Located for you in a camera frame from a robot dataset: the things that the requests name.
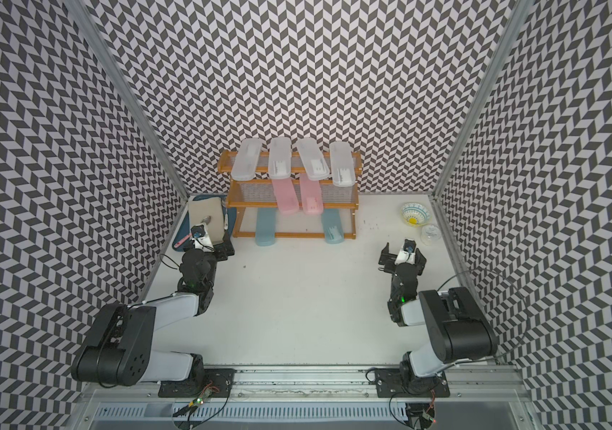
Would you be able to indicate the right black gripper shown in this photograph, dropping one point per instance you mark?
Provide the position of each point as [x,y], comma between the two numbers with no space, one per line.
[387,259]

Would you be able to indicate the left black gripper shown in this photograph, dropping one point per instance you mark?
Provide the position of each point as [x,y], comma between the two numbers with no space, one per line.
[223,255]

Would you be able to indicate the teal pencil case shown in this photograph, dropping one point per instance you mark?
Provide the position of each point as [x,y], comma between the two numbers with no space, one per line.
[332,226]
[266,226]

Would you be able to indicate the pink pencil case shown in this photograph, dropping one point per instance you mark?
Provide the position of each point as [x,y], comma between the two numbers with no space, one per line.
[311,196]
[285,195]

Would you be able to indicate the clear pencil case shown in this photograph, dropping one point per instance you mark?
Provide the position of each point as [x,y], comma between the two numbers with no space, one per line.
[342,164]
[280,158]
[313,160]
[246,160]

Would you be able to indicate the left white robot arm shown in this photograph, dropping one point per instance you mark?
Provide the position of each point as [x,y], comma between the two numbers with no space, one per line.
[119,347]

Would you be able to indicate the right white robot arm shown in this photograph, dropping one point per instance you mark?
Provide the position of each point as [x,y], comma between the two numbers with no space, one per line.
[458,331]

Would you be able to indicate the wooden two-tier shelf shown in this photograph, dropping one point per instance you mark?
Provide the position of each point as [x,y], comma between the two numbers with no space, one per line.
[247,197]

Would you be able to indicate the dark teal tray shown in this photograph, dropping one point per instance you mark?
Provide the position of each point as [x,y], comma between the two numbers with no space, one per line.
[231,212]

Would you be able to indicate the beige folded cloth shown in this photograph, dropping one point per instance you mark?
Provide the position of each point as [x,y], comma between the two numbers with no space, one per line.
[212,208]

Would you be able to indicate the small clear glass cup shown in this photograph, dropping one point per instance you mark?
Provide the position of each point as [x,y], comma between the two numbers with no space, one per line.
[430,234]

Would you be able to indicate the patterned bowl yellow centre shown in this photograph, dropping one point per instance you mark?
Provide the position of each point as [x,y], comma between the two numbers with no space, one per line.
[415,214]

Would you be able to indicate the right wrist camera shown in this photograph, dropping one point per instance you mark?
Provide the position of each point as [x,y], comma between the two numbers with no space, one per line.
[407,253]

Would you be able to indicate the pink handled spoon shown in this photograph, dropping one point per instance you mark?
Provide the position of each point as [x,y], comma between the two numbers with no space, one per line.
[183,236]

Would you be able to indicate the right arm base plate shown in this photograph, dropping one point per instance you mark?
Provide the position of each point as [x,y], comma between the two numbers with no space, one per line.
[391,382]

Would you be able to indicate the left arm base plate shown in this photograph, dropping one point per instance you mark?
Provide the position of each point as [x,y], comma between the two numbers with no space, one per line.
[220,378]

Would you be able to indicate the aluminium front rail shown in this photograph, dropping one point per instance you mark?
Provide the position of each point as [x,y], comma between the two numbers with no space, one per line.
[313,396]

